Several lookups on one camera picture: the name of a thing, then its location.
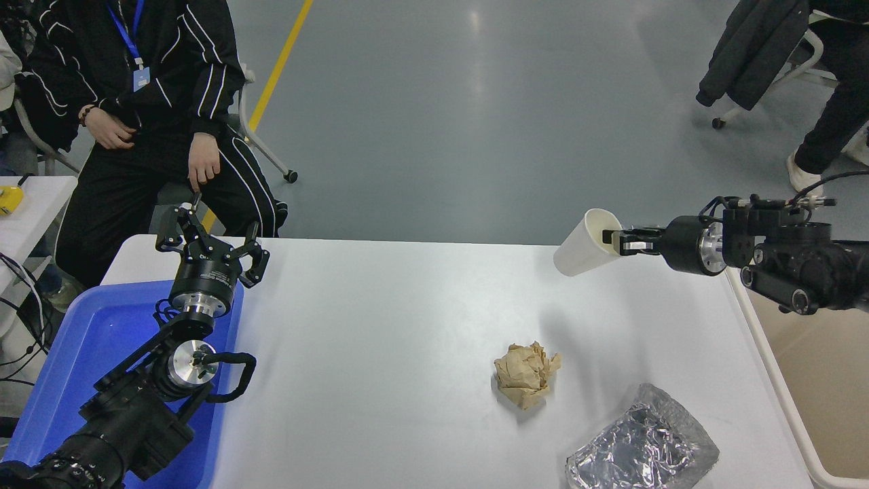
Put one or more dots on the large pale bin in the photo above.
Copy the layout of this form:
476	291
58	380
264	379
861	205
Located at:
815	380

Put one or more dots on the blue plastic tray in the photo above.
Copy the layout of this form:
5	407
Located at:
88	339

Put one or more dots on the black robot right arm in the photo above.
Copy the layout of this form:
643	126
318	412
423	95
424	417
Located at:
808	265

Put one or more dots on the yellow handheld device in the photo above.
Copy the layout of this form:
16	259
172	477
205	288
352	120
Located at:
9	200

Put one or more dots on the person's right hand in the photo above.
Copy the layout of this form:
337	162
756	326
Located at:
108	130

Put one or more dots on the white wheeled chair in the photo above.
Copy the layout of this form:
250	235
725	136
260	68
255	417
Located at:
290	176
717	123

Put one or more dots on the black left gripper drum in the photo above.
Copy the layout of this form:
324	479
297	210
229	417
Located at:
206	275

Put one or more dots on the person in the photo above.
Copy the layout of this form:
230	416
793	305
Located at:
7	75
835	102
170	41

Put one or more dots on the person's left hand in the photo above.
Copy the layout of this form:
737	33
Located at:
204	159

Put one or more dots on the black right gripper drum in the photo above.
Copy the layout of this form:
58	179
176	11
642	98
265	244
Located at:
682	244

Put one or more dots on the white paper cup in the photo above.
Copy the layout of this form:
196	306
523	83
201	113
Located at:
580	248

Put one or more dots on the crumpled silver foil tray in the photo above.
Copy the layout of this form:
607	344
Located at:
641	441

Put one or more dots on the crumpled tan paper ball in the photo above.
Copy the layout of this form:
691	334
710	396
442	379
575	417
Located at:
524	375

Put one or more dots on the white side table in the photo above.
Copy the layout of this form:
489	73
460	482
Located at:
41	204

